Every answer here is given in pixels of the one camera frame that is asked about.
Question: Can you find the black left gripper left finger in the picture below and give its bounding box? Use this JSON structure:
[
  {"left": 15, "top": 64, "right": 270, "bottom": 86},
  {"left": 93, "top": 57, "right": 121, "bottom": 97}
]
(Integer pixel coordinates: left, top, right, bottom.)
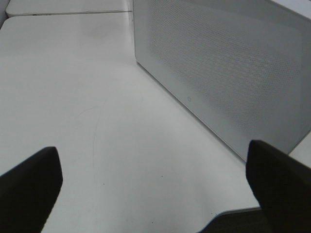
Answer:
[{"left": 0, "top": 147, "right": 63, "bottom": 233}]

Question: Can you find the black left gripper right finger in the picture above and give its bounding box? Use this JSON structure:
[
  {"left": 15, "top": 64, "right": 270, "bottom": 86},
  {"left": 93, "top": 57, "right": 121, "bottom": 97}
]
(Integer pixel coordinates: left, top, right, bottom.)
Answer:
[{"left": 246, "top": 140, "right": 311, "bottom": 233}]

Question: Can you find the white microwave door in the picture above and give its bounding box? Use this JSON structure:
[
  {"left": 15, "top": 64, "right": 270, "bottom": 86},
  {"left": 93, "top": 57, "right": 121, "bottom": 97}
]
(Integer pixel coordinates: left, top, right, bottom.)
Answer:
[{"left": 133, "top": 0, "right": 311, "bottom": 158}]

